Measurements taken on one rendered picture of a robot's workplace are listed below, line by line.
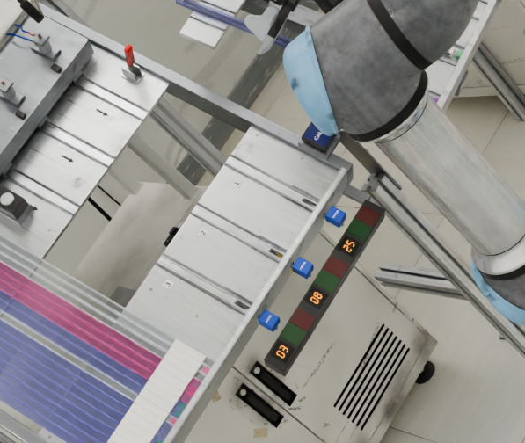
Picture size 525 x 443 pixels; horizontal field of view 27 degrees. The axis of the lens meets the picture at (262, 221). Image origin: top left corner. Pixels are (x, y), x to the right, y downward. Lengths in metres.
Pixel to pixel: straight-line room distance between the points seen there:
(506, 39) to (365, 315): 0.84
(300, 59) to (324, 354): 1.21
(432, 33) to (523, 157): 1.74
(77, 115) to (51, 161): 0.10
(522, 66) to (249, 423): 1.20
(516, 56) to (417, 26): 1.69
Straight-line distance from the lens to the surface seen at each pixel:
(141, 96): 2.07
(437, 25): 1.20
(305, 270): 1.87
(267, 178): 1.96
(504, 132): 3.05
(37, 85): 2.06
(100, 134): 2.05
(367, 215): 1.93
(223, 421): 2.24
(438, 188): 1.34
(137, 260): 2.52
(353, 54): 1.21
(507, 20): 2.78
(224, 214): 1.94
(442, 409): 2.53
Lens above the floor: 1.69
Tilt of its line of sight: 28 degrees down
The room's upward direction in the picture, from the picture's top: 47 degrees counter-clockwise
